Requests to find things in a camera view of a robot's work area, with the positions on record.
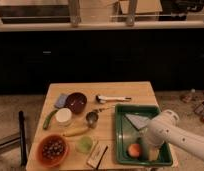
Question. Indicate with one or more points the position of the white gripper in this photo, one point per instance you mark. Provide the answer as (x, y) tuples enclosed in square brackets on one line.
[(151, 152)]

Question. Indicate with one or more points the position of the orange red apple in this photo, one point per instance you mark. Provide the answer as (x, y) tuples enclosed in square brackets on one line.
[(134, 150)]

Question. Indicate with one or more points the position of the green plastic tray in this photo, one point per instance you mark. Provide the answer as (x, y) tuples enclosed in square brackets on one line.
[(126, 134)]

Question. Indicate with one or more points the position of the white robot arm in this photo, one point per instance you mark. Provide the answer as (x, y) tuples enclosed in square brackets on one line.
[(163, 129)]

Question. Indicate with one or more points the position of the green plastic cup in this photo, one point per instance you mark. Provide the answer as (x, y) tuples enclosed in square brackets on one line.
[(84, 144)]

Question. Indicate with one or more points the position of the grey folded cloth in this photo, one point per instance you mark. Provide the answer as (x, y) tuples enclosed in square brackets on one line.
[(138, 121)]

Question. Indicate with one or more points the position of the metal spoon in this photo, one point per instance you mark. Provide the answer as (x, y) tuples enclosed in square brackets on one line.
[(103, 109)]

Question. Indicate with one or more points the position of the clutter on floor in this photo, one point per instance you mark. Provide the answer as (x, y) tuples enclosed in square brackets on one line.
[(199, 108)]

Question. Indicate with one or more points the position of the yellow banana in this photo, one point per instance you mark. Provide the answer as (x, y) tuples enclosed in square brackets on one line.
[(75, 131)]

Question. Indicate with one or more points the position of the dark red bowl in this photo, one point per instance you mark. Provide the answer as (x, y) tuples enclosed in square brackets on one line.
[(76, 102)]

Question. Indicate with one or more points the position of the white round container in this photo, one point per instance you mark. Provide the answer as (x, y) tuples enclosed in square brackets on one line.
[(64, 116)]

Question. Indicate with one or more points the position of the orange bowl with nuts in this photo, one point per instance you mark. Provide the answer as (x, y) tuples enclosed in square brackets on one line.
[(52, 150)]

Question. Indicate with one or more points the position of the blue sponge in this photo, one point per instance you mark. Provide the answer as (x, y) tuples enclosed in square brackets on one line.
[(60, 102)]

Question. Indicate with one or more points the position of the green cucumber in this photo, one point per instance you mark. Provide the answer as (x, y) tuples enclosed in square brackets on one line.
[(48, 119)]

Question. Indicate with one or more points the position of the black bar on floor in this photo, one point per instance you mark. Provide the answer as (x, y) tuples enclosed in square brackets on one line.
[(22, 139)]

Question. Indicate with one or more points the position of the white handled kitchen tool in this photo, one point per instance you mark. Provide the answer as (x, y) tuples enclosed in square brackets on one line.
[(104, 99)]

